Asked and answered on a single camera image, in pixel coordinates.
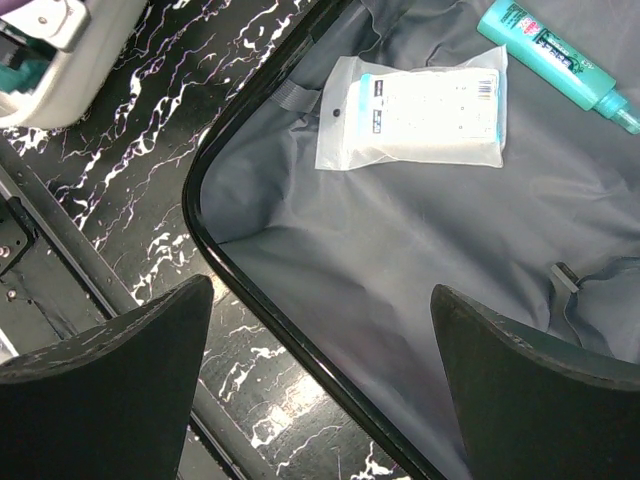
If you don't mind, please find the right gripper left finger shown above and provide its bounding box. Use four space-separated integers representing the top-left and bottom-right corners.
1 275 214 479

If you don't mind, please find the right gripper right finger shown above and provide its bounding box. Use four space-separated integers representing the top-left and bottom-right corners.
431 285 639 479

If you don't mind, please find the teal cloth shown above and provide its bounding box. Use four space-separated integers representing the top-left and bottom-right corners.
1 38 56 94

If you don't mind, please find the black marble pattern mat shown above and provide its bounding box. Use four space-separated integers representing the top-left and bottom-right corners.
1 1 405 479

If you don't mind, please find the white packet in plastic bag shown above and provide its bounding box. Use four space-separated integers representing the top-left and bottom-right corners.
315 47 508 172

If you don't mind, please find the white plastic basin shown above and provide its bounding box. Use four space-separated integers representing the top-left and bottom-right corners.
1 1 146 129

